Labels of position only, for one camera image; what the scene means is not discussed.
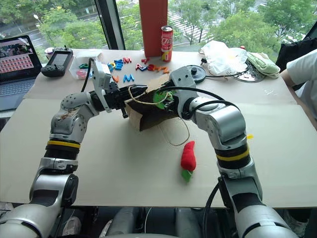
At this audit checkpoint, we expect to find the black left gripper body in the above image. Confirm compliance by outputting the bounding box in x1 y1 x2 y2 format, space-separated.
105 81 131 112

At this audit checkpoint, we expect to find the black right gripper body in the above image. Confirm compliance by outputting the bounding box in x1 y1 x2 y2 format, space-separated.
163 93 181 114

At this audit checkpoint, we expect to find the green plush toy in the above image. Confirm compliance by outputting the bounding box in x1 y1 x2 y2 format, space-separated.
153 89 174 110

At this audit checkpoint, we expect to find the brown paper bag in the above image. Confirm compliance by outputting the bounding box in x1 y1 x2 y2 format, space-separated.
123 73 191 147

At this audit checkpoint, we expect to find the red chili plush toy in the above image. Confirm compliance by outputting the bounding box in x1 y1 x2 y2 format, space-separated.
180 140 197 183

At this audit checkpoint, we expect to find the white plastic bag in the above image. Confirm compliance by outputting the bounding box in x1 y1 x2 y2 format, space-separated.
199 40 249 76

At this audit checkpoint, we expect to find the black bag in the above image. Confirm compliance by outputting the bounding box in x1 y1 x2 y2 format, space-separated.
275 36 317 73

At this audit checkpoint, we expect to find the black round disc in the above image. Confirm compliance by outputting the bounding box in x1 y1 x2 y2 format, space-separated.
185 64 207 84

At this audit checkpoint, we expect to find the clear plastic box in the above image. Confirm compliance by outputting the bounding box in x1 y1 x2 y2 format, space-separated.
69 52 104 80

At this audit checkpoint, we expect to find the red drink can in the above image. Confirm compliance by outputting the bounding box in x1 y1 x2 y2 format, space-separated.
160 25 173 62

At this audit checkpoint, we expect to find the red pillar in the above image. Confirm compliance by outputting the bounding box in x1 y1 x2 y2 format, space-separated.
138 0 169 59

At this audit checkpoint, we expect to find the black handheld controller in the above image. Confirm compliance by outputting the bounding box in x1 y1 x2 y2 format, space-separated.
40 45 74 78

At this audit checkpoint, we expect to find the round glass lid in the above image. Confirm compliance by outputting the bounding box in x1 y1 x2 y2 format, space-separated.
231 61 267 83

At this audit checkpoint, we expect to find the light green cloth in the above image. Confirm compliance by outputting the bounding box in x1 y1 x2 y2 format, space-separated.
246 51 281 80

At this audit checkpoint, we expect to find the open laptop computer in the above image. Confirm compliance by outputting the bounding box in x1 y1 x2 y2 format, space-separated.
0 35 43 112

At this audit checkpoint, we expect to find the grey shoe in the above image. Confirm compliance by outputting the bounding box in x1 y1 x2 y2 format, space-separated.
61 216 82 237

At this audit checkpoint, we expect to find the person in white shirt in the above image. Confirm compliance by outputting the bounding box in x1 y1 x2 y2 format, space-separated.
280 48 317 120

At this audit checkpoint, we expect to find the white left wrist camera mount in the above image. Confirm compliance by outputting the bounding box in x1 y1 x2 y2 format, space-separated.
92 59 112 114

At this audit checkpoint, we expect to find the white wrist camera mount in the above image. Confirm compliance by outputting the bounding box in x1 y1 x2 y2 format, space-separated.
169 66 199 99
92 59 112 114

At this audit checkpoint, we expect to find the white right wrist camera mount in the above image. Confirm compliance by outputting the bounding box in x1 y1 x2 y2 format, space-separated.
169 66 199 99

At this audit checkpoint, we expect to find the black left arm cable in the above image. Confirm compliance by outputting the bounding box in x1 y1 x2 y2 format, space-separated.
80 58 96 93

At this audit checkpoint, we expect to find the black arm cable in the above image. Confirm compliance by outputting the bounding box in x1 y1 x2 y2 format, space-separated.
80 58 96 93
202 182 221 238
159 86 240 110

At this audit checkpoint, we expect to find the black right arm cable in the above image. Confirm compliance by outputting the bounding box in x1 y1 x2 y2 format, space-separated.
159 86 240 110
202 182 221 238

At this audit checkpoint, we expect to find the thin black power cable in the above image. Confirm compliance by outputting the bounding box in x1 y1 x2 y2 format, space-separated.
205 69 249 79

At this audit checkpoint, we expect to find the dark window frame post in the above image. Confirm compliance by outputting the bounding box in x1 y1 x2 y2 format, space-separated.
95 0 126 51

